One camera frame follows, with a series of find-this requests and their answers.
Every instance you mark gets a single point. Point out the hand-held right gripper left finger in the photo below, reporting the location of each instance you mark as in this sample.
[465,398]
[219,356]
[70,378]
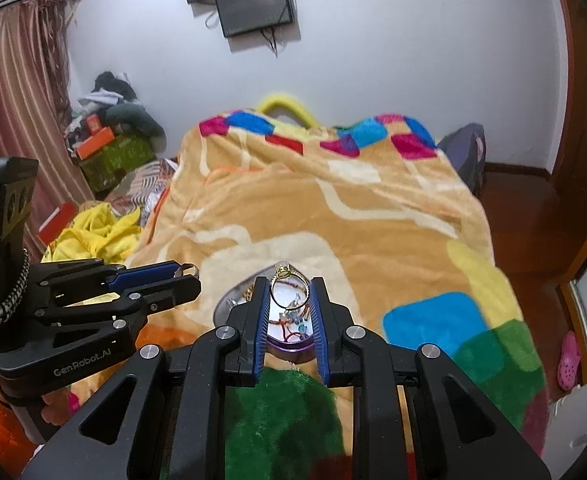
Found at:
[259,320]

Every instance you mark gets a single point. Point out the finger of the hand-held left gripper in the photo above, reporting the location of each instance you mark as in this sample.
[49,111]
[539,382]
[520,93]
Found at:
[168,295]
[143,274]

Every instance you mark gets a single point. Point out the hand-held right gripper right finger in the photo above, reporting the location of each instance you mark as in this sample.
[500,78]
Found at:
[319,330]

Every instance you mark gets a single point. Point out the silver jewelry piece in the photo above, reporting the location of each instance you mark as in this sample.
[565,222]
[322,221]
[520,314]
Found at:
[298,322]

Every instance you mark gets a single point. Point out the purple heart-shaped tin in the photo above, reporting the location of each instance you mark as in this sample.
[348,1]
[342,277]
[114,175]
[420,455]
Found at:
[293,352]

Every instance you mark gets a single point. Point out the flat red box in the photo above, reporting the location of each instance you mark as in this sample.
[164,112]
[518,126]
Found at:
[55,225]

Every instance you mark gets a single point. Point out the yellow blanket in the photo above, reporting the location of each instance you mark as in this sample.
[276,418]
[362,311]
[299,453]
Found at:
[88,232]

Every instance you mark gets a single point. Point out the striped bedding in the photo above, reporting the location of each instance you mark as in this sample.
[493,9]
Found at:
[138,185]

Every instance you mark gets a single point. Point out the orange box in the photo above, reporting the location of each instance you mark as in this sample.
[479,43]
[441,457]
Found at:
[93,144]

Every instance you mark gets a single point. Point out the striped red curtain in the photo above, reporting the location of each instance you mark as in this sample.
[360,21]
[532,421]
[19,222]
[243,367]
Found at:
[18,85]

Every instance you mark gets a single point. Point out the small red box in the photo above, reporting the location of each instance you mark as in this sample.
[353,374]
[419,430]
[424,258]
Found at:
[93,124]

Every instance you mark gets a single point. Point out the colourful checked blanket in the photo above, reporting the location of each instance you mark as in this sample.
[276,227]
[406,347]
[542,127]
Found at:
[373,220]

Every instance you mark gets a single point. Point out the pile of clothes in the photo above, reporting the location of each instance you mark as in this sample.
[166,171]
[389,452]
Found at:
[113,90]

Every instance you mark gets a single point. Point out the grey bag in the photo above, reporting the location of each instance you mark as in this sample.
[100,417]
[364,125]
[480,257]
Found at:
[463,155]

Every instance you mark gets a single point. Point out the pink clog shoe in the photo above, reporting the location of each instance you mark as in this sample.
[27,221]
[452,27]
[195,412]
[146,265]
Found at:
[568,360]

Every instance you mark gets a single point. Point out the small black monitor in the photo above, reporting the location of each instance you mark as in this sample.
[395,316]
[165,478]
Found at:
[253,7]

